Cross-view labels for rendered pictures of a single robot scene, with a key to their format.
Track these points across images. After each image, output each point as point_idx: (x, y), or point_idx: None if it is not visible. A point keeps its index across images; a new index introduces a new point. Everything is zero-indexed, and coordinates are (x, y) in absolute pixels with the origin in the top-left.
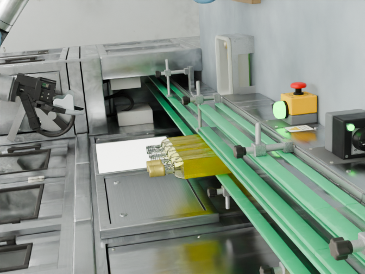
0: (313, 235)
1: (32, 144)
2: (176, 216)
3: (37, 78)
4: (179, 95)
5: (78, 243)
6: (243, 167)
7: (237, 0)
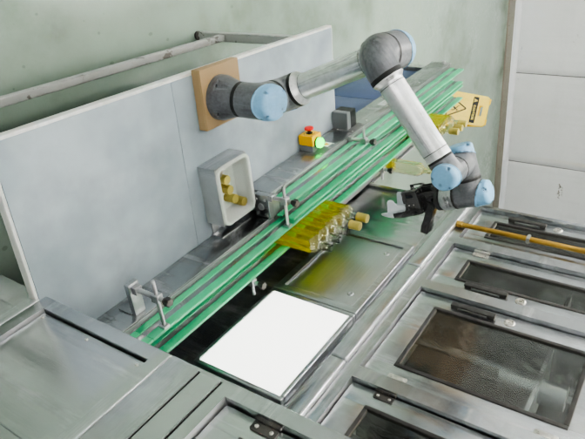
0: (388, 138)
1: None
2: (362, 234)
3: (420, 186)
4: (151, 323)
5: (433, 245)
6: (348, 171)
7: (218, 124)
